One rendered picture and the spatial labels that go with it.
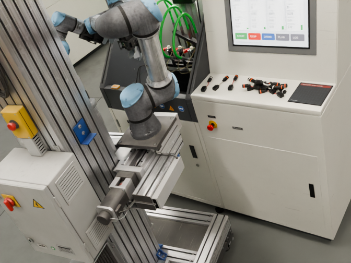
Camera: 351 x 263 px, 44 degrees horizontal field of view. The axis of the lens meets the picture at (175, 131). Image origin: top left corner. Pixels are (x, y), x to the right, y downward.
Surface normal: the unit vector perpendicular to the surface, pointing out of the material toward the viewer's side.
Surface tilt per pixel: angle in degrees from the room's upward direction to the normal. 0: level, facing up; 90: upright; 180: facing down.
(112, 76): 90
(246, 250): 0
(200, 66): 90
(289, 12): 76
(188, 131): 90
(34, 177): 0
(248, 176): 90
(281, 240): 0
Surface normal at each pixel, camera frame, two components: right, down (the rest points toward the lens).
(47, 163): -0.27, -0.76
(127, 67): 0.80, 0.15
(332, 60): -0.58, 0.42
